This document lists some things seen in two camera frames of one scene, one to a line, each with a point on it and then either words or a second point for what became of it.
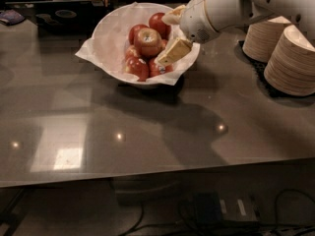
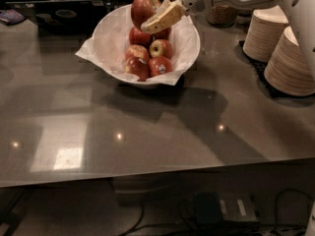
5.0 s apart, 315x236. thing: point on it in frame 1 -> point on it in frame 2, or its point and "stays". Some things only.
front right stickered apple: (156, 70) stays
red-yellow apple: (148, 41) -> (143, 7)
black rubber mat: (259, 69) stays
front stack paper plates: (290, 62) stays
